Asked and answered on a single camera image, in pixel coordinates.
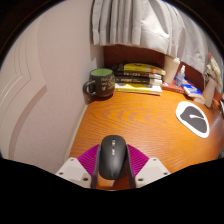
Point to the black book yellow title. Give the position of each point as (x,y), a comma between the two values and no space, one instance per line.
(140,74)

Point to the red book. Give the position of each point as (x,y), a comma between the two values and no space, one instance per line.
(171,88)

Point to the white pleated curtain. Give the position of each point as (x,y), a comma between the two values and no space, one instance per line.
(143,23)

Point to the blue book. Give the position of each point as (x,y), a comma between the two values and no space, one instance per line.
(192,90)

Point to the dark brown mug green inside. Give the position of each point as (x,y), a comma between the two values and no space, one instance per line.
(101,83)

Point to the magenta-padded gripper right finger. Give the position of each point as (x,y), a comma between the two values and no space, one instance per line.
(151,168)

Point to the white and grey mouse pad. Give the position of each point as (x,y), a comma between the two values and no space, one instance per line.
(193,118)

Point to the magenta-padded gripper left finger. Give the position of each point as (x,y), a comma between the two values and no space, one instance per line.
(75,168)

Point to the white panelled door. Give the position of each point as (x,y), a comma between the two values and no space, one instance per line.
(16,96)

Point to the black computer mouse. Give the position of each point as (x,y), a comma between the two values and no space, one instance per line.
(113,160)

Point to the cream ceramic vase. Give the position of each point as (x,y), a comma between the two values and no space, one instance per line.
(210,93)

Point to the orange book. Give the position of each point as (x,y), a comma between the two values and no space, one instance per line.
(200,98)

